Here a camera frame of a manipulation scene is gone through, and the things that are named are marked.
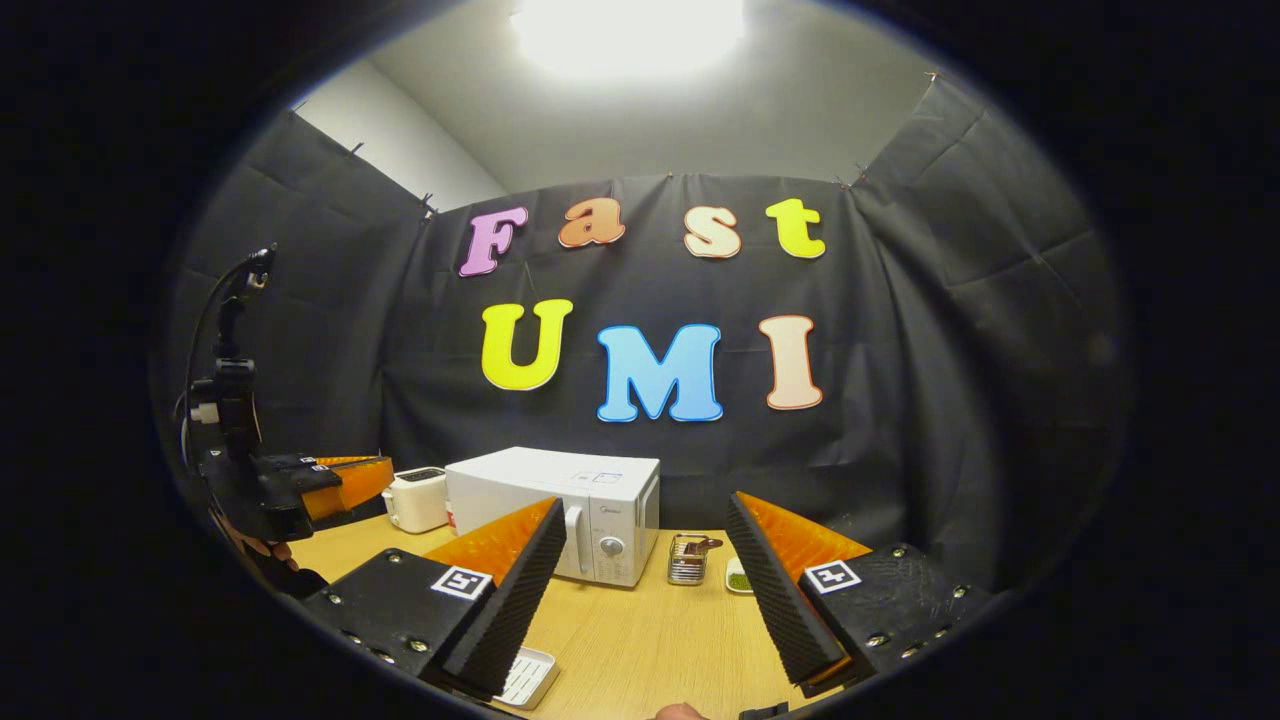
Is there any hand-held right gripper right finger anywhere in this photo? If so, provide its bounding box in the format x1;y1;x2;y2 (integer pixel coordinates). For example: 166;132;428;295
725;490;993;699

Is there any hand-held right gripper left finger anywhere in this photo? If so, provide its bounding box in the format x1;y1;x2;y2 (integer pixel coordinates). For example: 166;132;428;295
300;497;569;701

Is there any white toaster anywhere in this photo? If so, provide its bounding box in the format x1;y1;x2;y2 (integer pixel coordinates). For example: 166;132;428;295
383;466;450;534

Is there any large ceiling light panel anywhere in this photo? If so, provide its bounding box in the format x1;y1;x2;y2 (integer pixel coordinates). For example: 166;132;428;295
510;0;749;81

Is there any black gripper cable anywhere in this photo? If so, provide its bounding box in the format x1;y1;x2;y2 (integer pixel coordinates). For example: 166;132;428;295
178;250;276;471

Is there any white rectangular tray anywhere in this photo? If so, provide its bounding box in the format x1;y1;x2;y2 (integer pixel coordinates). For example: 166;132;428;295
490;646;561;711

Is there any white microwave oven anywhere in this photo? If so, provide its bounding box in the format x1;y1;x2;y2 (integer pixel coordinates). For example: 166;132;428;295
445;447;661;589

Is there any metal wire basket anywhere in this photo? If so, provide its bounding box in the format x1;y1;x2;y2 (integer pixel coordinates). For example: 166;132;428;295
667;533;711;586

